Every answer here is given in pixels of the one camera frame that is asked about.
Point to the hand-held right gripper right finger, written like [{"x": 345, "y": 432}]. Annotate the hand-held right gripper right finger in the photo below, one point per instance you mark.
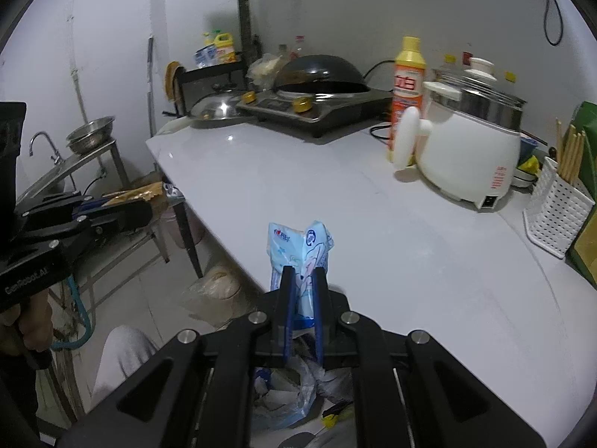
[{"x": 319, "y": 308}]

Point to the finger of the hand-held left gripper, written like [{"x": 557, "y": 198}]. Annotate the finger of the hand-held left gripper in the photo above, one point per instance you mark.
[
  {"x": 121, "y": 219},
  {"x": 93, "y": 204}
]

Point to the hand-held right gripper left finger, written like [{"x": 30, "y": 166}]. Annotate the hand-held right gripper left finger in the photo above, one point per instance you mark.
[{"x": 289, "y": 308}]

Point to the brown wrapper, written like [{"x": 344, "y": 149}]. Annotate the brown wrapper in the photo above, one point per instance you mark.
[{"x": 140, "y": 192}]

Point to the light blue tissue packet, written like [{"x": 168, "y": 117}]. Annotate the light blue tissue packet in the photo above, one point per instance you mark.
[{"x": 298, "y": 247}]

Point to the person's left hand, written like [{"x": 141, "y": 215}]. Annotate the person's left hand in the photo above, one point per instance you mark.
[{"x": 32, "y": 322}]

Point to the steel sink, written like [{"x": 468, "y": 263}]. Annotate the steel sink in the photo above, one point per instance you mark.
[{"x": 70, "y": 168}]

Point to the steel sink stand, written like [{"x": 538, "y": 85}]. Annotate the steel sink stand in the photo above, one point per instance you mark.
[{"x": 119, "y": 163}]

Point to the steel bowl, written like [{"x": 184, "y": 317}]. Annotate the steel bowl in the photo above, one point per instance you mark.
[{"x": 91, "y": 133}]

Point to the black table leg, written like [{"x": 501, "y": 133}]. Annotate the black table leg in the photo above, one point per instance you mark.
[{"x": 191, "y": 242}]

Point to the round pot in plastic bag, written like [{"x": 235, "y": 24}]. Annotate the round pot in plastic bag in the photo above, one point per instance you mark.
[{"x": 217, "y": 289}]

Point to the steel faucet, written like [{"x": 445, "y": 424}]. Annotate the steel faucet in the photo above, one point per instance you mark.
[{"x": 39, "y": 133}]

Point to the yellow black wrapper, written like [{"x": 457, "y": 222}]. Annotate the yellow black wrapper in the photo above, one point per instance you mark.
[{"x": 338, "y": 414}]

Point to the metal pole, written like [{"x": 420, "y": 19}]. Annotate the metal pole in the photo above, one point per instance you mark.
[{"x": 150, "y": 88}]

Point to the steel pot lid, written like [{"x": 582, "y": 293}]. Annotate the steel pot lid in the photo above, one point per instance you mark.
[{"x": 214, "y": 107}]

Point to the round woven trivet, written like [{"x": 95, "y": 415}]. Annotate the round woven trivet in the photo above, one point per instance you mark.
[{"x": 172, "y": 79}]

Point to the yellow detergent bottle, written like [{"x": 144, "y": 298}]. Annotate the yellow detergent bottle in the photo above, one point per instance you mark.
[{"x": 226, "y": 51}]

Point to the clear plastic bag of food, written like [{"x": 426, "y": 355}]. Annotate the clear plastic bag of food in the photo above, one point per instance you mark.
[{"x": 263, "y": 72}]

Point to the white electric cooker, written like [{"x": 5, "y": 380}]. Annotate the white electric cooker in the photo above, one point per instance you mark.
[{"x": 466, "y": 149}]

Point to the black wok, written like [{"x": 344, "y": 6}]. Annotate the black wok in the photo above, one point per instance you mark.
[{"x": 317, "y": 72}]

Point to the orange yellow spray can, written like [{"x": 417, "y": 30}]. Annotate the orange yellow spray can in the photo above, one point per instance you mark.
[{"x": 409, "y": 84}]

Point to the small white dish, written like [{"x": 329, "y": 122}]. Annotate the small white dish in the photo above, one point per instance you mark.
[{"x": 524, "y": 179}]

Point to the bottle with red cap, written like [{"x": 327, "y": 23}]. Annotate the bottle with red cap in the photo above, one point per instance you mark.
[{"x": 299, "y": 46}]

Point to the yellow sponge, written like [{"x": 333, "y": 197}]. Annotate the yellow sponge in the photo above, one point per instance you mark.
[{"x": 530, "y": 164}]

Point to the white perforated utensil holder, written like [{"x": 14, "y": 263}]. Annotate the white perforated utensil holder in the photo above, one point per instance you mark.
[{"x": 559, "y": 214}]

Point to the bunch of wooden chopsticks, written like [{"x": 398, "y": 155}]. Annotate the bunch of wooden chopsticks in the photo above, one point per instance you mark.
[{"x": 571, "y": 158}]

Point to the green carton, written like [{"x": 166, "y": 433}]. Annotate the green carton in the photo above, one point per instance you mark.
[{"x": 587, "y": 149}]

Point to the dark wall pipe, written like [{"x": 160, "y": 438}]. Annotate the dark wall pipe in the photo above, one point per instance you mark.
[{"x": 244, "y": 9}]

